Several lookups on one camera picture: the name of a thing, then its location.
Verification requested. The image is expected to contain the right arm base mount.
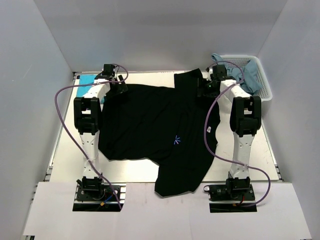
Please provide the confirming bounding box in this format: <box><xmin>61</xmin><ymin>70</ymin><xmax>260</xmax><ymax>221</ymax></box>
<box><xmin>203</xmin><ymin>184</ymin><xmax>257</xmax><ymax>214</ymax></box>

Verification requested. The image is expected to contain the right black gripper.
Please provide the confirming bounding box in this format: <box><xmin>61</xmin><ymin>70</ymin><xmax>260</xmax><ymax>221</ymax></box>
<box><xmin>195</xmin><ymin>77</ymin><xmax>221</xmax><ymax>99</ymax></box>

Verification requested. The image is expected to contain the crumpled grey-blue t-shirt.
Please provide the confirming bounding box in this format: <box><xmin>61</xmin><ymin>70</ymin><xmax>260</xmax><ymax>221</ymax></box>
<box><xmin>218</xmin><ymin>60</ymin><xmax>262</xmax><ymax>95</ymax></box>

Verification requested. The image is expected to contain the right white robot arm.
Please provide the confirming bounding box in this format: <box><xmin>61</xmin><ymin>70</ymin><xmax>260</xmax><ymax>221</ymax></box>
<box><xmin>197</xmin><ymin>77</ymin><xmax>262</xmax><ymax>202</ymax></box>

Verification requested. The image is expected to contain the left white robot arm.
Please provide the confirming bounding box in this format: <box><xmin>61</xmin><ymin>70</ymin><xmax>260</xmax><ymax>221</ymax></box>
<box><xmin>73</xmin><ymin>72</ymin><xmax>128</xmax><ymax>200</ymax></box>

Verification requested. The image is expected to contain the folded turquoise t-shirt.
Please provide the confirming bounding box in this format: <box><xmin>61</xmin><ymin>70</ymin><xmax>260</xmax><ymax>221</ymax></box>
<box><xmin>76</xmin><ymin>74</ymin><xmax>96</xmax><ymax>97</ymax></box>

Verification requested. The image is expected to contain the white plastic basket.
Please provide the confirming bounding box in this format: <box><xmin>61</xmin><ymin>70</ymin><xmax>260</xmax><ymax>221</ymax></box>
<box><xmin>221</xmin><ymin>54</ymin><xmax>273</xmax><ymax>102</ymax></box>

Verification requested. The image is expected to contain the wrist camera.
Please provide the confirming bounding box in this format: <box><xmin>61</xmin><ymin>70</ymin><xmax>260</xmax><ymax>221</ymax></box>
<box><xmin>206</xmin><ymin>64</ymin><xmax>228</xmax><ymax>81</ymax></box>
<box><xmin>94</xmin><ymin>64</ymin><xmax>118</xmax><ymax>81</ymax></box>

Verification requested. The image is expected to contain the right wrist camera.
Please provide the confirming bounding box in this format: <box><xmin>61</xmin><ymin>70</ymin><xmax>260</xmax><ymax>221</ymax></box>
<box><xmin>206</xmin><ymin>64</ymin><xmax>228</xmax><ymax>81</ymax></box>

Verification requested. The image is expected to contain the black t-shirt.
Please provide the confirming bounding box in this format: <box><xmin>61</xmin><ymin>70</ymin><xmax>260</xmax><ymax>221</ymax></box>
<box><xmin>98</xmin><ymin>69</ymin><xmax>221</xmax><ymax>197</ymax></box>

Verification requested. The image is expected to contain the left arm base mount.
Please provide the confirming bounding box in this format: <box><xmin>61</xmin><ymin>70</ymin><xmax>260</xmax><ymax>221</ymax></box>
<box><xmin>72</xmin><ymin>183</ymin><xmax>126</xmax><ymax>213</ymax></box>

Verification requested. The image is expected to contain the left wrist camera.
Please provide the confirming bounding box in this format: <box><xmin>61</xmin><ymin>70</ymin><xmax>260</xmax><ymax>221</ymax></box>
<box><xmin>94</xmin><ymin>64</ymin><xmax>118</xmax><ymax>81</ymax></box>

